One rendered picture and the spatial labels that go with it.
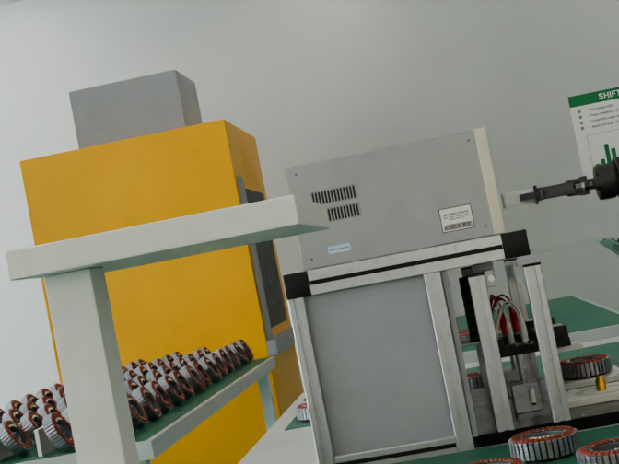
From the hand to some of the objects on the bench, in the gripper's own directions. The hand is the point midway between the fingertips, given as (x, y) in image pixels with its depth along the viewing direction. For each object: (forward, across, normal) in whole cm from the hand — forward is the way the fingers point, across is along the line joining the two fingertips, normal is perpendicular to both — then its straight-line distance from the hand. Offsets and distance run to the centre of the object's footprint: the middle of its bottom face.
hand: (519, 198), depth 243 cm
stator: (+8, -59, -43) cm, 73 cm away
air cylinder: (+8, -21, -41) cm, 47 cm away
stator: (-7, +4, -40) cm, 41 cm away
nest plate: (-7, -21, -41) cm, 47 cm away
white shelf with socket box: (+51, -99, -43) cm, 120 cm away
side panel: (+33, -41, -43) cm, 68 cm away
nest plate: (-7, +4, -41) cm, 42 cm away
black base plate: (-5, -8, -43) cm, 44 cm away
